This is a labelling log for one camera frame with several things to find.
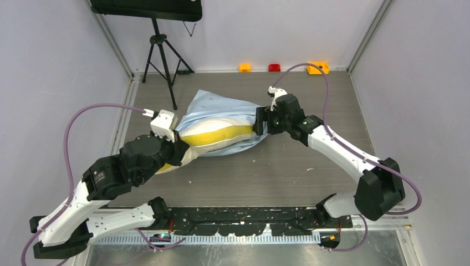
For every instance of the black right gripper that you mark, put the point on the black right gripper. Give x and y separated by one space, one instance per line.
264 113

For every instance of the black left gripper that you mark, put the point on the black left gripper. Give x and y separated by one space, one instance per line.
178 149

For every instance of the light blue pillowcase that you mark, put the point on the light blue pillowcase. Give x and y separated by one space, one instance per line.
206 104

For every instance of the white pillow with yellow trim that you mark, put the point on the white pillow with yellow trim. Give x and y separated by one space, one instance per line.
212 134

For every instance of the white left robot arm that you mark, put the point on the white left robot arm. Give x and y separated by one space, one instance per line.
69 230

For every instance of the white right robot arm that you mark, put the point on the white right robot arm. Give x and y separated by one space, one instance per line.
379 188

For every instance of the small red block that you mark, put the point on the small red block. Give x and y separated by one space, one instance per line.
274 68

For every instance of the small orange block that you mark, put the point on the small orange block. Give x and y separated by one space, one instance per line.
244 68

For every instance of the yellow open box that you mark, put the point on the yellow open box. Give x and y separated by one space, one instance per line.
317 68

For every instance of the black tripod stand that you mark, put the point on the black tripod stand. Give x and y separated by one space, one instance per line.
157 41

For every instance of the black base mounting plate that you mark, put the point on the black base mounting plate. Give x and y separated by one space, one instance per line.
247 221

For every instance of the black panel on tripod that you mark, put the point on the black panel on tripod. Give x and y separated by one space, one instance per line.
188 11

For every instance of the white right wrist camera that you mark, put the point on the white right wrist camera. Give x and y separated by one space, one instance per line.
275 93

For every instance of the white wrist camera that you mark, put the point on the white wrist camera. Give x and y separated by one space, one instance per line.
163 123
275 93

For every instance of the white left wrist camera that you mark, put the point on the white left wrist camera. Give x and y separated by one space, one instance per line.
163 123

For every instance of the aluminium rail at front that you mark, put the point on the aluminium rail at front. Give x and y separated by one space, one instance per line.
321 237

